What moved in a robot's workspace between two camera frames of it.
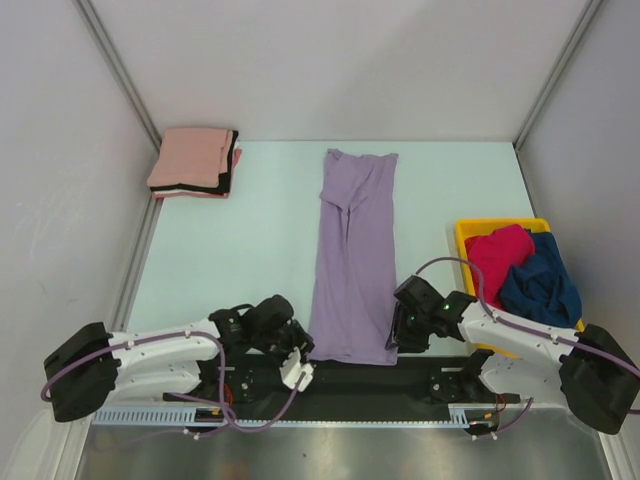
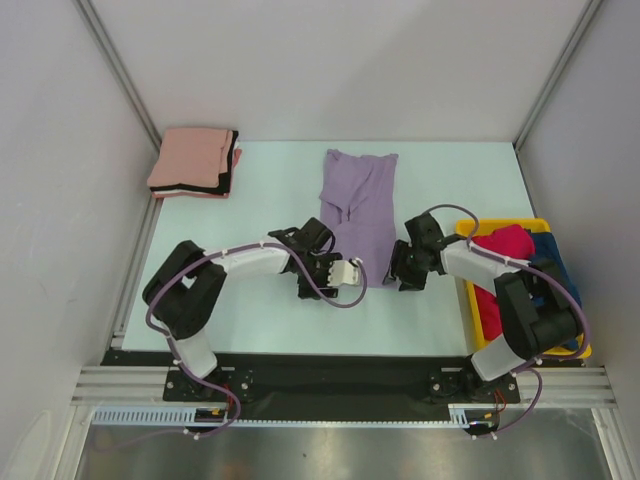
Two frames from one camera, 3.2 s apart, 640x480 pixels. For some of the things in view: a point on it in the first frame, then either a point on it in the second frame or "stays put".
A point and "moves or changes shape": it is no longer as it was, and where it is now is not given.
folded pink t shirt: x=191 y=156 stays put
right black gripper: x=398 y=333 to x=397 y=268
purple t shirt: x=353 y=281 moves or changes shape
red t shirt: x=495 y=253 stays put
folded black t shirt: x=225 y=178 stays put
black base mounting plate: x=261 y=383 stays put
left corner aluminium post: x=86 y=11 stays put
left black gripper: x=298 y=338 to x=322 y=283
